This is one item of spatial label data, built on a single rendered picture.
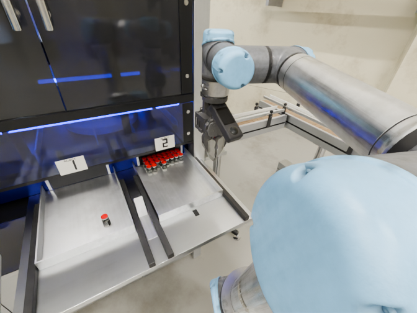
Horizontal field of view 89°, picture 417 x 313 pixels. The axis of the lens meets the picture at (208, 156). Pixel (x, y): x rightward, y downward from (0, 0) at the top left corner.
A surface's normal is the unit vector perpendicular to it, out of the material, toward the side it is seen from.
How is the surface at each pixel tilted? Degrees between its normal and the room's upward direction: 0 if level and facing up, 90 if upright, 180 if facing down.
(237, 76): 90
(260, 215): 83
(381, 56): 90
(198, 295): 0
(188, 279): 0
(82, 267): 0
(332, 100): 65
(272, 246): 83
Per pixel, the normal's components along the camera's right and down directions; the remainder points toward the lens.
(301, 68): -0.66, -0.48
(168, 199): 0.04, -0.82
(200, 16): 0.51, 0.51
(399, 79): -0.53, 0.47
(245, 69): 0.20, 0.57
